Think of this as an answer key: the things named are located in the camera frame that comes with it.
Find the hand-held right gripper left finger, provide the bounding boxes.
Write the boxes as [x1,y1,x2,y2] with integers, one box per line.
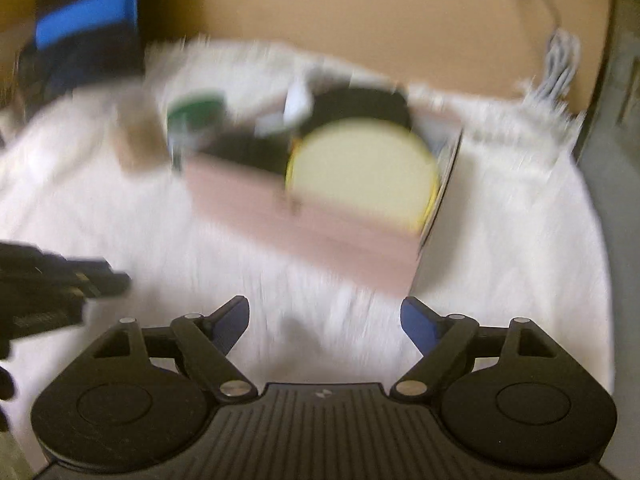
[91,295,257,401]

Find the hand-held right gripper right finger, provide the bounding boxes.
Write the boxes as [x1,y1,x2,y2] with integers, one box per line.
[390,296,552,401]

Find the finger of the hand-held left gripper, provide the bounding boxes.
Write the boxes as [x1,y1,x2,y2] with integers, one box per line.
[64,256,132,302]

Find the pink cardboard box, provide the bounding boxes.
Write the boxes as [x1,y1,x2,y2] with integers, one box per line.
[184,85,464,299]

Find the white fluffy blanket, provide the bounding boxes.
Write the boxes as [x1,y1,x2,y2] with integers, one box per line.
[0,39,617,480]

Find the yellow round lid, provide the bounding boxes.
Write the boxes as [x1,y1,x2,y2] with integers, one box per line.
[284,120,442,235]

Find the green round container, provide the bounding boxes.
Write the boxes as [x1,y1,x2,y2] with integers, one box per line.
[166,89,227,162]

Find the white paper tag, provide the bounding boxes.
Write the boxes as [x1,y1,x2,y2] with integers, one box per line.
[281,77,314,124]

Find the black box with blue panel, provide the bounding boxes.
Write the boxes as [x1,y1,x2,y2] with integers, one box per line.
[14,0,147,112]

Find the grey furniture panel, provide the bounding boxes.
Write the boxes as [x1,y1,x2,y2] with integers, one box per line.
[577,0,640,396]

